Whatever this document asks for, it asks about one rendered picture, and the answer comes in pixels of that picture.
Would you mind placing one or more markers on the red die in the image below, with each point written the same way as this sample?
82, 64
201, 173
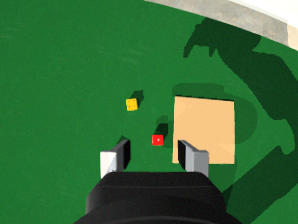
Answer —
157, 139

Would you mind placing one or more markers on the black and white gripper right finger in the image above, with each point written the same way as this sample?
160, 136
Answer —
193, 159

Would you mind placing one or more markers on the cream square mat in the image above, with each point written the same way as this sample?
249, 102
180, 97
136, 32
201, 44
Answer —
207, 125

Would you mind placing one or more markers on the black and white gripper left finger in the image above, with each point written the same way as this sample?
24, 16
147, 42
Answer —
116, 159

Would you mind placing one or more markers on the yellow die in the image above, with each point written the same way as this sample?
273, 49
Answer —
131, 104

